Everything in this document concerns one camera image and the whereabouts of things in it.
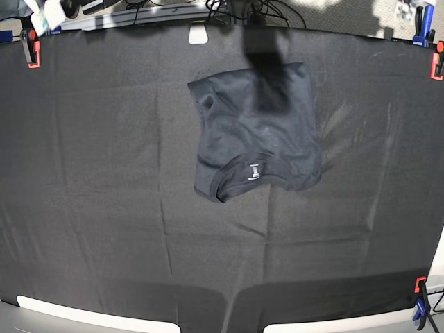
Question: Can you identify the dark navy t-shirt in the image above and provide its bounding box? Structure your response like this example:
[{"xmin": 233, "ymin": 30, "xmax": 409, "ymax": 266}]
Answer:
[{"xmin": 188, "ymin": 62, "xmax": 322, "ymax": 203}]

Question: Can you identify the white tag on cloth edge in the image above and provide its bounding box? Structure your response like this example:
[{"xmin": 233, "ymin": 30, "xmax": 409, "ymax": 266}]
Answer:
[{"xmin": 188, "ymin": 22, "xmax": 209, "ymax": 45}]

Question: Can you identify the red black clamp far left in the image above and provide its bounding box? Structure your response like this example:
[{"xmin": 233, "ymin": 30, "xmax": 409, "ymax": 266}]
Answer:
[{"xmin": 20, "ymin": 28, "xmax": 40, "ymax": 69}]

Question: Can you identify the red black clamp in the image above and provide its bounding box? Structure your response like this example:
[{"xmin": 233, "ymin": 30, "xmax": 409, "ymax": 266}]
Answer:
[
  {"xmin": 430, "ymin": 41, "xmax": 443, "ymax": 81},
  {"xmin": 20, "ymin": 28, "xmax": 40, "ymax": 69}
]

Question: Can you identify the red black clamp far right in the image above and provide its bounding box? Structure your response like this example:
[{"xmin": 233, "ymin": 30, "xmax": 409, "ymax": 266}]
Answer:
[{"xmin": 430, "ymin": 41, "xmax": 443, "ymax": 81}]

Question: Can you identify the blue bar clamp far right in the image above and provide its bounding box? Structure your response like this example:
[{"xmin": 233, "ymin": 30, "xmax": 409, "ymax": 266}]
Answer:
[{"xmin": 412, "ymin": 4, "xmax": 435, "ymax": 48}]

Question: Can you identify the red blue clamp near right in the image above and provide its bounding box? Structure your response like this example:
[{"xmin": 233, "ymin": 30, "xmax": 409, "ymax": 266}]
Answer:
[{"xmin": 413, "ymin": 276, "xmax": 431, "ymax": 331}]

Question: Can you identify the black cable bundle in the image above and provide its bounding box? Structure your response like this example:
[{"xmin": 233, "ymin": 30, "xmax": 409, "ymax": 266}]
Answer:
[{"xmin": 205, "ymin": 0, "xmax": 307, "ymax": 28}]

